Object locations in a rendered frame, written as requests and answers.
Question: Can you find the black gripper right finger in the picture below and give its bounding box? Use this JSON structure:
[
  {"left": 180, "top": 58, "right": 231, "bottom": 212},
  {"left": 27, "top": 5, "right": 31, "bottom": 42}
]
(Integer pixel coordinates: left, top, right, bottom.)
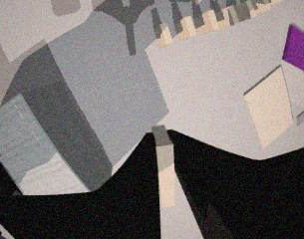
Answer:
[{"left": 166, "top": 130, "right": 304, "bottom": 239}]

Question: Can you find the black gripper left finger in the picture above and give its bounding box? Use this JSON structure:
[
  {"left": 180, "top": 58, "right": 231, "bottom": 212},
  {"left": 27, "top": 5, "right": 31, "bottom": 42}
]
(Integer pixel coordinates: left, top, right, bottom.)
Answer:
[{"left": 0, "top": 132, "right": 160, "bottom": 239}]

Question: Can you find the purple flat bar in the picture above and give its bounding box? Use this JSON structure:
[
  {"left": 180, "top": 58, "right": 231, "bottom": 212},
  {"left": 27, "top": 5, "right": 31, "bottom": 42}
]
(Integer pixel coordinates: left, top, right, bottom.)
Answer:
[{"left": 282, "top": 25, "right": 304, "bottom": 72}]

